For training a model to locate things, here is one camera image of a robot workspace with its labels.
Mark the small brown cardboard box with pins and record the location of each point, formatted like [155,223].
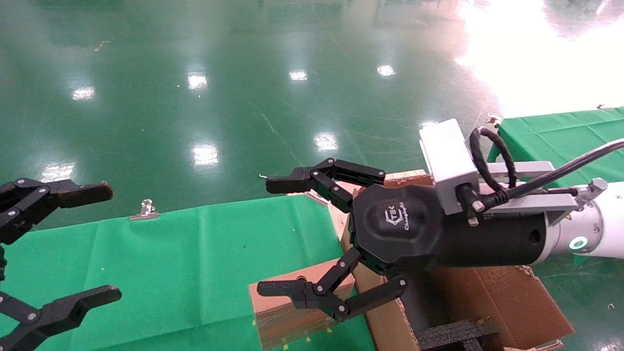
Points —
[273,334]

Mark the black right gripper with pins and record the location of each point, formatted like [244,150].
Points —
[404,229]

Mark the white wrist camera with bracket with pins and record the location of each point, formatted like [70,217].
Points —
[448,161]

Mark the large open cardboard carton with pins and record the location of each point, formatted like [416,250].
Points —
[512,302]

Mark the black foam insert block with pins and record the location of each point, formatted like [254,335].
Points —
[453,334]

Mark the green tablecloth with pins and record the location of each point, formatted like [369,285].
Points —
[560,136]
[195,263]

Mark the black foam liner pad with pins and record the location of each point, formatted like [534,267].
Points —
[419,302]

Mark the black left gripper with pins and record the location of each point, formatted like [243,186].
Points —
[1,265]

